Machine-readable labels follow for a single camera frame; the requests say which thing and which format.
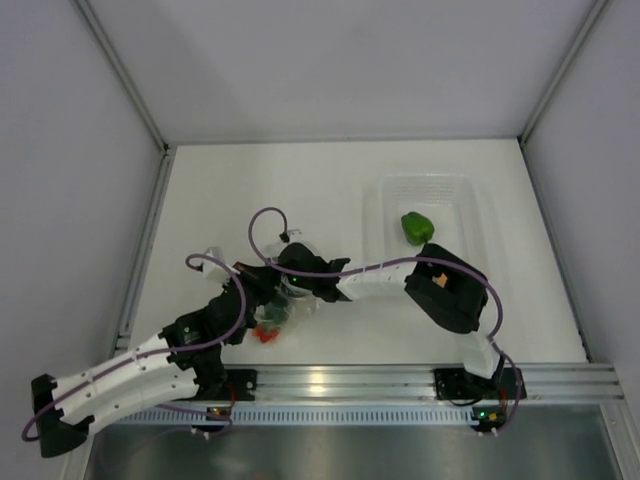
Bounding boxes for clear zip top bag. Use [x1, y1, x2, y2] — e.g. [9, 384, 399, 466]
[252, 242, 326, 346]

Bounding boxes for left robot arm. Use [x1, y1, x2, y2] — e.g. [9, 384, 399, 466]
[22, 263, 281, 458]

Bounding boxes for fake green bell pepper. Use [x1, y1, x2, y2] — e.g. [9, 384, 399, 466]
[400, 211, 435, 246]

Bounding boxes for fake red cherry tomatoes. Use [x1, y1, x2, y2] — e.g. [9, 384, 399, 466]
[253, 325, 280, 344]

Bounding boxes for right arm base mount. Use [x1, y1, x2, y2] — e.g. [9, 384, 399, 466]
[433, 367, 527, 402]

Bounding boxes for fake orange tomato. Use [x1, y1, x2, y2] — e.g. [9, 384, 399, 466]
[432, 273, 448, 288]

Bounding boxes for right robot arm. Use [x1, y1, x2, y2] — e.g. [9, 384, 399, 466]
[274, 243, 505, 397]

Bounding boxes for clear plastic basket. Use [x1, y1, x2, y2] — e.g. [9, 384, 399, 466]
[363, 174, 490, 275]

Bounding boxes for slotted cable duct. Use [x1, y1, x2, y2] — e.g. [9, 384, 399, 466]
[116, 404, 505, 427]

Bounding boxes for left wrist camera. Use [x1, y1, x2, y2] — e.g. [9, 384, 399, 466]
[200, 246, 230, 284]

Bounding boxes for fake dark green vegetable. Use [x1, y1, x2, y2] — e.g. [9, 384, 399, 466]
[263, 303, 289, 324]

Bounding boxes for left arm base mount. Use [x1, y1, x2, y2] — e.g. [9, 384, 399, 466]
[217, 368, 258, 402]

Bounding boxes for aluminium mounting rail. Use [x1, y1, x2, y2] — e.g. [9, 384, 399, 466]
[77, 363, 624, 404]

